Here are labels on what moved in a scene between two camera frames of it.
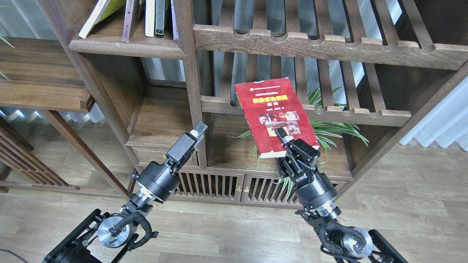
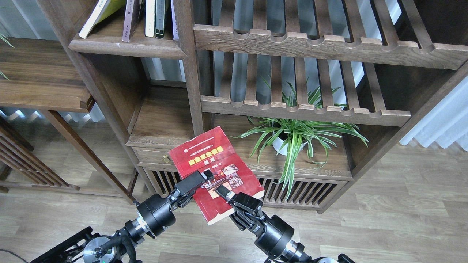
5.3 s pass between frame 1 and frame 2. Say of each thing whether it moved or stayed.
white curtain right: stayed
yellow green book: stayed
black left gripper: moved
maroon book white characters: stayed
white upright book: stayed
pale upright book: stayed
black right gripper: moved
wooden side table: stayed
